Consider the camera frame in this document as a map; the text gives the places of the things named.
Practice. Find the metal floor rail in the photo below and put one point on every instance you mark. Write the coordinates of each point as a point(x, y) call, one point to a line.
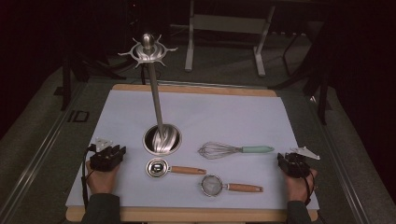
point(337, 161)
point(45, 149)

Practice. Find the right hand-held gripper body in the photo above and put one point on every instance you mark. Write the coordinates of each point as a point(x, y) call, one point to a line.
point(299, 166)

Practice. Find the black metal stand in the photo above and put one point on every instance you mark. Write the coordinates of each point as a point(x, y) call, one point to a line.
point(323, 102)
point(65, 87)

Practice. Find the person's right hand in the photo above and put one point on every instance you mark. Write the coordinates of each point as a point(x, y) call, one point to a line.
point(299, 189)

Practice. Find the white table sheet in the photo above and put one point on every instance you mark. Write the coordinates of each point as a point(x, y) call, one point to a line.
point(233, 118)

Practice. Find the steel utensil rack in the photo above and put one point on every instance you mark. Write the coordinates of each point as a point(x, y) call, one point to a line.
point(156, 102)

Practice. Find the white metal stand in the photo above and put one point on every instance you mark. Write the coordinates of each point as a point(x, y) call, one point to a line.
point(227, 24)

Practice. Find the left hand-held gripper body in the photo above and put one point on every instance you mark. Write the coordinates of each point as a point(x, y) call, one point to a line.
point(104, 161)

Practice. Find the person's left hand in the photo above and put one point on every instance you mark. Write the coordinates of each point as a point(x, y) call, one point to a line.
point(102, 182)

